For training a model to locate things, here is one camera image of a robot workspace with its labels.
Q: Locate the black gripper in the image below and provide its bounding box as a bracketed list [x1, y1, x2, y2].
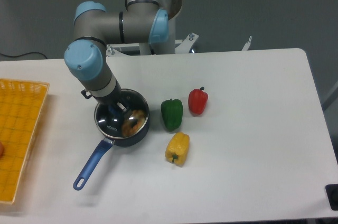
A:
[81, 81, 127, 116]

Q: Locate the glass pot lid blue knob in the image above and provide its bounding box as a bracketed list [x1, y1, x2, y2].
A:
[94, 89, 149, 140]

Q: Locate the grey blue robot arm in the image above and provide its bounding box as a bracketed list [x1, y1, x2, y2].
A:
[64, 0, 169, 115]

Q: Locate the green bell pepper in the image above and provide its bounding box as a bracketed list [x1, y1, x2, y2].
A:
[161, 99, 183, 131]

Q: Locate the yellow bell pepper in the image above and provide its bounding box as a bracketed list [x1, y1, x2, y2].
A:
[165, 132, 190, 166]

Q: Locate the red bell pepper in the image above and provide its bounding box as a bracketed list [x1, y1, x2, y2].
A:
[188, 87, 209, 115]

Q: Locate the yellow woven basket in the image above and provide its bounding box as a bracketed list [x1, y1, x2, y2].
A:
[1, 78, 50, 204]

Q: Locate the black device at table edge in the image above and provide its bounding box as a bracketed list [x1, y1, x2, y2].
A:
[325, 184, 338, 211]

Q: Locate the dark pot blue handle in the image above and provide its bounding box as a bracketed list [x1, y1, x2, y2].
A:
[72, 88, 151, 191]

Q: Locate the braided bread ring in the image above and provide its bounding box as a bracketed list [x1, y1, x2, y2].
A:
[121, 108, 148, 138]

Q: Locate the black cable on floor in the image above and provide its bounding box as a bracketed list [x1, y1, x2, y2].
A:
[0, 52, 49, 59]

